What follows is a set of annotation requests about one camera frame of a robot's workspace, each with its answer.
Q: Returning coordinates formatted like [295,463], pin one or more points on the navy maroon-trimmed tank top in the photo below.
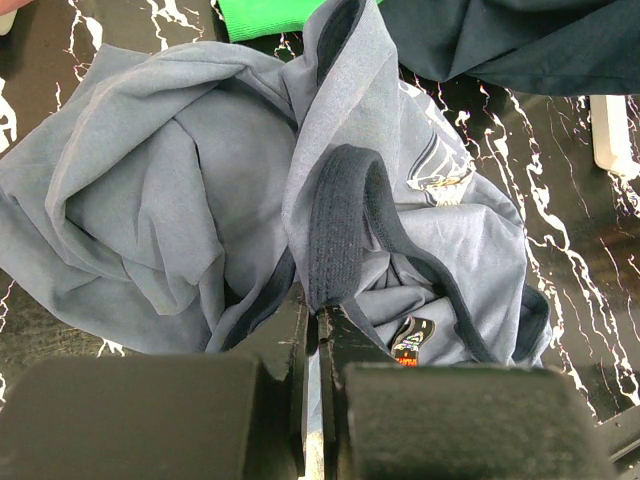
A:
[555,48]

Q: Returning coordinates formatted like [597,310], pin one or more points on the grey-blue tank top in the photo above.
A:
[175,196]

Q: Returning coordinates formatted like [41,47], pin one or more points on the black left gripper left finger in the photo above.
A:
[234,415]

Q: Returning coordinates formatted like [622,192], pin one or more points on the white clothes rack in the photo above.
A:
[610,136]

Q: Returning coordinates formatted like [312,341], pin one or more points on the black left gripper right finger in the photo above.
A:
[382,420]

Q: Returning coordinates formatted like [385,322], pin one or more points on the green tank top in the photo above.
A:
[251,19]

